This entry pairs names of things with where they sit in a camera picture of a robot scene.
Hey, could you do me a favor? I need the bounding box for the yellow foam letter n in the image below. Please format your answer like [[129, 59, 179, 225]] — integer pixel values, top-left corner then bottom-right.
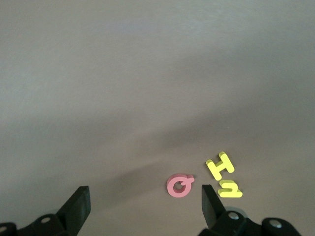
[[218, 179, 244, 199]]

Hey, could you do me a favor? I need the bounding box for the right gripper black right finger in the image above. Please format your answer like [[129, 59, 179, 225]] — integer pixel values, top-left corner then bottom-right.
[[198, 184, 302, 236]]

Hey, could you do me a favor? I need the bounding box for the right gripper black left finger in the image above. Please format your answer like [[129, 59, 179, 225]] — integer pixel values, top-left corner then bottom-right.
[[0, 186, 91, 236]]

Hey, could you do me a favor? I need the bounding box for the red foam letter Q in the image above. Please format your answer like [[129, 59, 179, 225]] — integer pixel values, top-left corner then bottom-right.
[[166, 173, 195, 199]]

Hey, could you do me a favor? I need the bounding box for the yellow foam letter H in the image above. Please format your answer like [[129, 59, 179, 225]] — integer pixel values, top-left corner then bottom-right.
[[205, 151, 235, 180]]

